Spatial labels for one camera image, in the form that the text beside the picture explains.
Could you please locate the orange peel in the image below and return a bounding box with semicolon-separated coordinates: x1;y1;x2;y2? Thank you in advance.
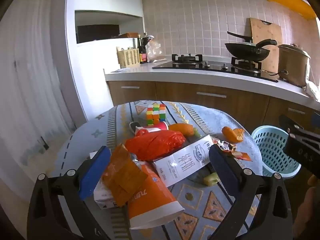
222;126;245;143
169;123;195;137

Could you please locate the orange paper cup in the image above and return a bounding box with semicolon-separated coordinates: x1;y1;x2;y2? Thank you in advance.
127;162;185;230

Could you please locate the small white carton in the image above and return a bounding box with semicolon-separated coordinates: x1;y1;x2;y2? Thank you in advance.
94;180;119;209

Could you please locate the black gas stove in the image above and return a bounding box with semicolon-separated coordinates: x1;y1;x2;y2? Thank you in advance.
152;54;279;83

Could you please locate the orange sachet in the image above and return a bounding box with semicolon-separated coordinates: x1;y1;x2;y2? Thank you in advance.
230;148;253;162

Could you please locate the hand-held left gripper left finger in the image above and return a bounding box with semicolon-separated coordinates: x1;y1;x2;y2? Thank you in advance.
27;145;112;240

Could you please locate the person's right hand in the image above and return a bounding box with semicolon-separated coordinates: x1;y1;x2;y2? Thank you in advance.
306;174;320;207

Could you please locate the white printed box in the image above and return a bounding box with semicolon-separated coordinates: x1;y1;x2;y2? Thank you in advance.
152;134;215;188

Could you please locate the orange plastic bag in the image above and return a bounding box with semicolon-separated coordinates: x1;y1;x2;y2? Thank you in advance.
124;130;187;162

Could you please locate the crumpled candy wrapper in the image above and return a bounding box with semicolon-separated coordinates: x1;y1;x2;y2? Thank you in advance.
212;137;237;153

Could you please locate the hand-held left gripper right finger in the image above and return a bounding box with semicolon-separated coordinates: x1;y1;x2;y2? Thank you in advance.
209;144;293;240

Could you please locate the light blue plastic basket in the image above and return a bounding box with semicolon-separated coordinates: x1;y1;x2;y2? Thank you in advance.
251;125;302;179

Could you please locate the clear plastic bag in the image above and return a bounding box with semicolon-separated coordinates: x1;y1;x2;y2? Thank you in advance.
146;41;167;63

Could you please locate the red paper cup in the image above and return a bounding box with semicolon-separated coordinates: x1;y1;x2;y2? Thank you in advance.
135;121;169;137

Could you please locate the beige cutlery basket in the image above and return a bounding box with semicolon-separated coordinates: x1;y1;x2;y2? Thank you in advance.
116;46;140;69

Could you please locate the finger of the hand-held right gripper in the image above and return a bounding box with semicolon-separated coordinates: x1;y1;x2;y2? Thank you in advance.
278;114;307;137

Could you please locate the green yellow sponge piece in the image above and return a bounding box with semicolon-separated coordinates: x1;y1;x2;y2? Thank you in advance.
203;172;220;187

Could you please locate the dark soy sauce bottle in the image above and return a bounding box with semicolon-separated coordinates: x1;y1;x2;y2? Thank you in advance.
139;37;148;64

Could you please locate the brown rice cooker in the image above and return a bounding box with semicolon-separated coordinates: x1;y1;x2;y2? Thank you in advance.
277;44;311;87

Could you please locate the small black packet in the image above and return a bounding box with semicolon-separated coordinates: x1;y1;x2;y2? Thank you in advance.
129;121;142;133

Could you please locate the wooden cutting board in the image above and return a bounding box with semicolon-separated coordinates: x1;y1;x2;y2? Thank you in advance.
250;17;283;73

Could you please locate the orange plastic wrapper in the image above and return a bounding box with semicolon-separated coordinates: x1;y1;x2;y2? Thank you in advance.
101;144;148;207

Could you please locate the white cloth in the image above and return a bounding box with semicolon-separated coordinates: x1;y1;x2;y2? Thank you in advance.
302;81;319;99

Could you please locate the colourful puzzle cube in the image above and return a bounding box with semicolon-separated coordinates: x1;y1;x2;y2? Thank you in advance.
146;103;167;125

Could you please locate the wooden kitchen cabinet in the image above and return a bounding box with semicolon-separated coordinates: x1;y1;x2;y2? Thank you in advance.
104;65;320;135

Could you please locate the black frying pan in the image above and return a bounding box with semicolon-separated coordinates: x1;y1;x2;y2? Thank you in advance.
224;39;278;62

